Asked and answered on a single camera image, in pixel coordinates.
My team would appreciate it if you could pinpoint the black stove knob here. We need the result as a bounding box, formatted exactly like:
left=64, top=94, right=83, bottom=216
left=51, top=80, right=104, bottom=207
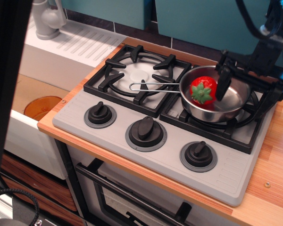
left=180, top=141, right=217, bottom=173
left=125, top=116, right=167, bottom=152
left=84, top=101, right=117, bottom=129

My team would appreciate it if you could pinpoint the black left burner grate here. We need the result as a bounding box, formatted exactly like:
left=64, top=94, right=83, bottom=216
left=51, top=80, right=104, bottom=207
left=83, top=45, right=191, bottom=118

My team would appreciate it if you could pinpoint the red plastic toy strawberry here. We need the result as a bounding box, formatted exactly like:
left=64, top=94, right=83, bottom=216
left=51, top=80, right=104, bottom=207
left=190, top=76, right=217, bottom=105

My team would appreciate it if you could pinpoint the black burner grate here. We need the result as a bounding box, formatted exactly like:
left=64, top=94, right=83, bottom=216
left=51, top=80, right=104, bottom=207
left=83, top=45, right=191, bottom=118
left=159, top=90, right=268, bottom=154

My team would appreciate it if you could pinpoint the small steel saucepan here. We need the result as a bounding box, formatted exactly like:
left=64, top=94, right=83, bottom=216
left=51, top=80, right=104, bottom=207
left=138, top=66, right=251, bottom=123

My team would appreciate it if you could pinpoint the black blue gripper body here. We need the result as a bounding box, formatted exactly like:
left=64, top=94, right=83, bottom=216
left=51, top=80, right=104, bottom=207
left=216, top=40, right=283, bottom=92

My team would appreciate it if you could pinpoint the grey toy faucet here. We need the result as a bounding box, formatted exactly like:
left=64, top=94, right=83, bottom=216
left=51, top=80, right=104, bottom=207
left=32, top=0, right=67, bottom=40

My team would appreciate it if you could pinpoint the black middle stove knob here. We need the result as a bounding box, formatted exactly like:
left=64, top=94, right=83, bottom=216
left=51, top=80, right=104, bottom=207
left=125, top=116, right=167, bottom=152

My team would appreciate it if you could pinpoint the white toy sink unit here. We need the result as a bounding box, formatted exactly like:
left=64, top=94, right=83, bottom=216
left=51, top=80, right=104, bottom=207
left=4, top=19, right=125, bottom=179

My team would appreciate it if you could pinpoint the black right stove knob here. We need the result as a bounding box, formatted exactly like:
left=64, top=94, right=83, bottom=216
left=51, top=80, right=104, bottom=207
left=180, top=141, right=217, bottom=173

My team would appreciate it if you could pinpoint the black right burner grate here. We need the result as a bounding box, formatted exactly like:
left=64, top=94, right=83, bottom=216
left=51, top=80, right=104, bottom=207
left=159, top=90, right=268, bottom=154

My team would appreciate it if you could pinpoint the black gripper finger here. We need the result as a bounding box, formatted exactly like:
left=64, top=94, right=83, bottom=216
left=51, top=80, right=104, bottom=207
left=254, top=84, right=283, bottom=121
left=216, top=66, right=232, bottom=101

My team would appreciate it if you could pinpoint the toy oven door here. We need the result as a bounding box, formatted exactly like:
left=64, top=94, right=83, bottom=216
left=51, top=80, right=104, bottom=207
left=75, top=159, right=235, bottom=226

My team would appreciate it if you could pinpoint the wood grain drawer front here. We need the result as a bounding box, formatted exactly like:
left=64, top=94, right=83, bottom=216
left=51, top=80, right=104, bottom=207
left=0, top=152, right=84, bottom=226

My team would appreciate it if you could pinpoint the black braided cable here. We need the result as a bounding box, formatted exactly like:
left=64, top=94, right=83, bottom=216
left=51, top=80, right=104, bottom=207
left=0, top=188, right=40, bottom=226

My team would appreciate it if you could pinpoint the black left stove knob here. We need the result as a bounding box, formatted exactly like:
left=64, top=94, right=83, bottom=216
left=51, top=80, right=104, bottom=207
left=84, top=101, right=117, bottom=129

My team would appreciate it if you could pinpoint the grey toy stove top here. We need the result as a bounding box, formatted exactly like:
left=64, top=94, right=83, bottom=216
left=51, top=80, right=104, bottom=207
left=52, top=43, right=279, bottom=208

